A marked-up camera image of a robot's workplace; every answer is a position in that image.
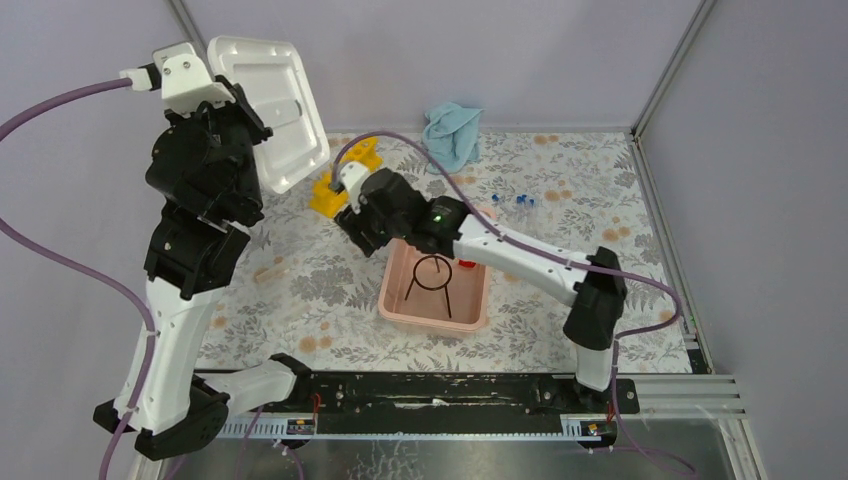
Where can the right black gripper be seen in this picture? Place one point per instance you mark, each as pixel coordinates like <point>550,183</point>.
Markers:
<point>353,224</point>

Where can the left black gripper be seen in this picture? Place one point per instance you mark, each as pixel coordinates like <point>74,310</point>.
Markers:
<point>229,110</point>

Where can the white plastic bin lid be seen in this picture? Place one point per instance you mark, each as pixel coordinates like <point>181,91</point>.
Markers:
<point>275,83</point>

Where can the black metal ring tripod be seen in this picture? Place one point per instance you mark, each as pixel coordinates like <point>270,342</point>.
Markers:
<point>432,273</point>

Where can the pink plastic bin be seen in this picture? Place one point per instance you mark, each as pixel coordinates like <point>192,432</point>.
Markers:
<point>425,312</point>

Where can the light blue cloth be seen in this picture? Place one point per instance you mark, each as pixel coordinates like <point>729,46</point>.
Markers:
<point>451,135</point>

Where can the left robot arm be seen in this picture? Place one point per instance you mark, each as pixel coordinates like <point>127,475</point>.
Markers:
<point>173,410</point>

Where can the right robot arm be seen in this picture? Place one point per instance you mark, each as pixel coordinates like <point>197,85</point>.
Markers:
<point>588,284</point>

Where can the yellow test tube rack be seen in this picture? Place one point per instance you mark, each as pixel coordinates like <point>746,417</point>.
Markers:
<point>356,161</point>

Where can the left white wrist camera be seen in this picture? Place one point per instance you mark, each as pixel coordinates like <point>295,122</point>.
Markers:
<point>182,78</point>

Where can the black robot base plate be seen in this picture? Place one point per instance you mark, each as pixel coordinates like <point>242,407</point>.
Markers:
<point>437,405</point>

